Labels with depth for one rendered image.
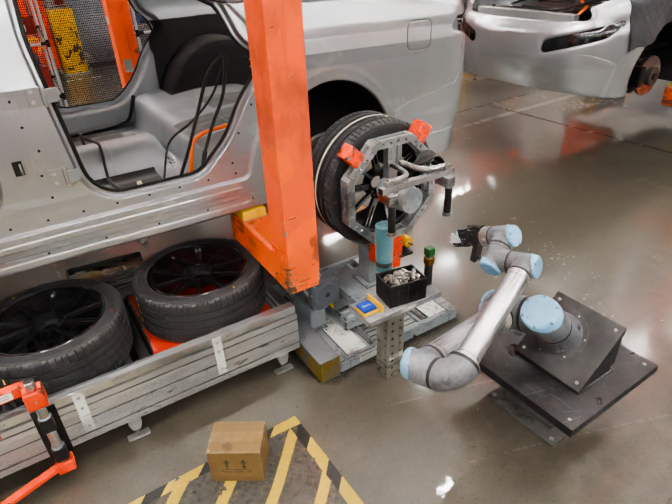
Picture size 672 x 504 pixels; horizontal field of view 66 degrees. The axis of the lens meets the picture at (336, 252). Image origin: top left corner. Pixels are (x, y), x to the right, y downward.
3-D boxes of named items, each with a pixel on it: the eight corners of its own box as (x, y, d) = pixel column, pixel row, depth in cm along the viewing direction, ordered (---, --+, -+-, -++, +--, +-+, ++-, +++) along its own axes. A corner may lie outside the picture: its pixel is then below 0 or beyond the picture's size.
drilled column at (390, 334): (391, 361, 276) (392, 296, 255) (403, 372, 269) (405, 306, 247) (375, 368, 272) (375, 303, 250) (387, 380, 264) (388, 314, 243)
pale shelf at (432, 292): (418, 280, 266) (418, 275, 264) (441, 296, 253) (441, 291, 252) (348, 310, 247) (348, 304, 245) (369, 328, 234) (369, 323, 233)
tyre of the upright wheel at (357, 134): (424, 146, 300) (349, 84, 256) (452, 158, 283) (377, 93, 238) (364, 244, 307) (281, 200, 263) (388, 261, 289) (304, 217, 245)
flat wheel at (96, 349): (30, 434, 209) (9, 391, 197) (-44, 371, 243) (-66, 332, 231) (162, 342, 255) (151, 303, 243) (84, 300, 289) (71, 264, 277)
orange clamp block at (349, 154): (356, 152, 245) (344, 142, 239) (366, 157, 239) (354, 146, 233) (348, 164, 245) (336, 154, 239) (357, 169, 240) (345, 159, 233)
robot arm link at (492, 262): (500, 267, 202) (512, 241, 206) (473, 262, 210) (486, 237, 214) (507, 280, 208) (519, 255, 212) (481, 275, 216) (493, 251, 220)
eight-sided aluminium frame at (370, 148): (424, 220, 288) (430, 123, 261) (432, 224, 284) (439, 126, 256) (342, 249, 264) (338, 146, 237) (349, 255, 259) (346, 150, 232)
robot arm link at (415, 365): (532, 323, 227) (430, 401, 179) (495, 314, 240) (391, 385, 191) (532, 291, 223) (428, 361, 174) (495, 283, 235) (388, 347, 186)
